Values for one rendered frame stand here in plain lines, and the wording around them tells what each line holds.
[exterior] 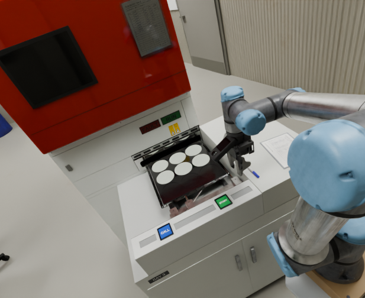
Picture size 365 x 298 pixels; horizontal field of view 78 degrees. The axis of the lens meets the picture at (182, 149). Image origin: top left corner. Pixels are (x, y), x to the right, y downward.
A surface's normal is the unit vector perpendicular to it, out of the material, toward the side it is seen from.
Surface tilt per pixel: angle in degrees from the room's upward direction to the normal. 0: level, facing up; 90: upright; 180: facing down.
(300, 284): 0
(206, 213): 0
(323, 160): 81
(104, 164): 90
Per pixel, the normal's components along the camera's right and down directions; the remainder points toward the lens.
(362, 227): -0.12, -0.80
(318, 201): -0.97, 0.23
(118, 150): 0.34, 0.50
